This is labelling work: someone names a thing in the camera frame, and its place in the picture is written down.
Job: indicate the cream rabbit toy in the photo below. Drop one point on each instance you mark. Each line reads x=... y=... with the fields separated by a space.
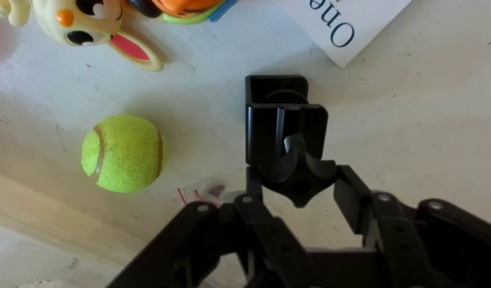
x=53 y=16

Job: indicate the green tennis ball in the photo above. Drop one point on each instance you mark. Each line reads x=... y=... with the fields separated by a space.
x=122 y=154

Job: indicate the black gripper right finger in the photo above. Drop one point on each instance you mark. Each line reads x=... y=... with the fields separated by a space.
x=442 y=240

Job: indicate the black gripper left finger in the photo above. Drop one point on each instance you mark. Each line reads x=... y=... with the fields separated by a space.
x=202 y=250

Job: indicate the orange toy car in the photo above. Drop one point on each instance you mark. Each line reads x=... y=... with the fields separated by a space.
x=186 y=8

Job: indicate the One Gorilla picture book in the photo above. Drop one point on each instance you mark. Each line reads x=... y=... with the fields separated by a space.
x=346 y=21

